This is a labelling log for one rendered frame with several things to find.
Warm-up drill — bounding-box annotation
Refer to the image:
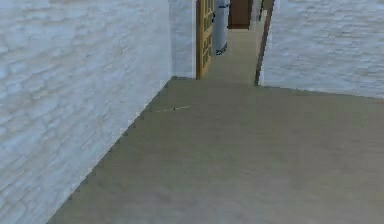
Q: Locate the brown wooden cupboard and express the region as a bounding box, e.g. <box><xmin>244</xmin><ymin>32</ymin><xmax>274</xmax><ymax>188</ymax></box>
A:
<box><xmin>228</xmin><ymin>0</ymin><xmax>254</xmax><ymax>30</ymax></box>

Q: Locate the yellow wooden room door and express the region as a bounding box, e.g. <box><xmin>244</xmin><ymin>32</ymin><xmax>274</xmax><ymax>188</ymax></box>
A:
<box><xmin>195</xmin><ymin>0</ymin><xmax>216</xmax><ymax>81</ymax></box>

